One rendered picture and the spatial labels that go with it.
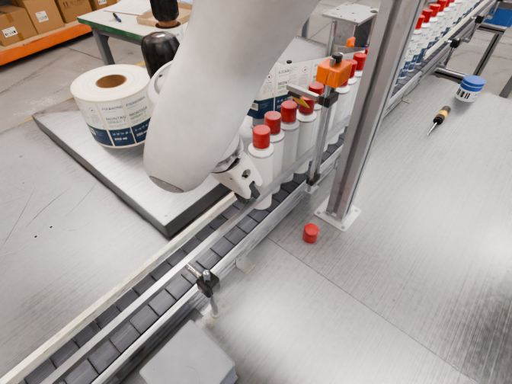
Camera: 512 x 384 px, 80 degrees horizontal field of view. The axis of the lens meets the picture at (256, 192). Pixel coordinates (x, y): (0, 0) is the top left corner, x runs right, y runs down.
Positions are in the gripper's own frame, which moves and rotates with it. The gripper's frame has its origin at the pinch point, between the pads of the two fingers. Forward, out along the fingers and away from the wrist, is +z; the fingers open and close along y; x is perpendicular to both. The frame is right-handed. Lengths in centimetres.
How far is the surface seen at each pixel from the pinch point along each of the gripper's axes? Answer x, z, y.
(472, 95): -85, 40, -25
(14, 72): -2, 102, 345
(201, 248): 14.0, -7.0, -4.2
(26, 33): -41, 91, 366
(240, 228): 5.8, 5.0, -2.1
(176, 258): 18.7, 0.0, 2.6
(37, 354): 40.9, -11.8, 3.6
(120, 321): 29.2, -12.5, -4.4
